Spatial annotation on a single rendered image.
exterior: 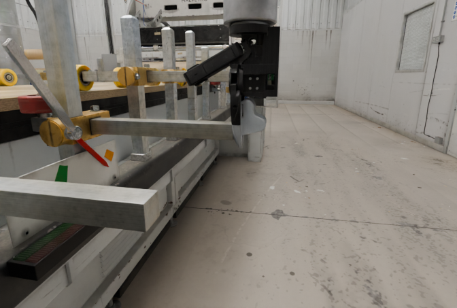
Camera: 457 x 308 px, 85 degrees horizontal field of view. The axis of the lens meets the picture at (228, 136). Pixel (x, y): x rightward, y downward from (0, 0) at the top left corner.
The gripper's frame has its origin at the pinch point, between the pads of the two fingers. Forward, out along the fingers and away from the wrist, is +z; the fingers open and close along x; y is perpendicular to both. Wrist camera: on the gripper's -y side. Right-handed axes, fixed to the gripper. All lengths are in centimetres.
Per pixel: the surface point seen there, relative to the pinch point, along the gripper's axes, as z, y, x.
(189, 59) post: -19, -33, 69
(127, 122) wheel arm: -3.2, -21.6, -1.5
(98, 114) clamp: -4.0, -29.9, 1.4
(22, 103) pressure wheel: -6.7, -42.7, -3.9
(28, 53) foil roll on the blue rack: -67, -594, 503
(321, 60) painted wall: -63, 155, 865
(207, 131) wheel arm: -1.9, -5.4, -1.5
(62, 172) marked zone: 4.7, -29.9, -9.9
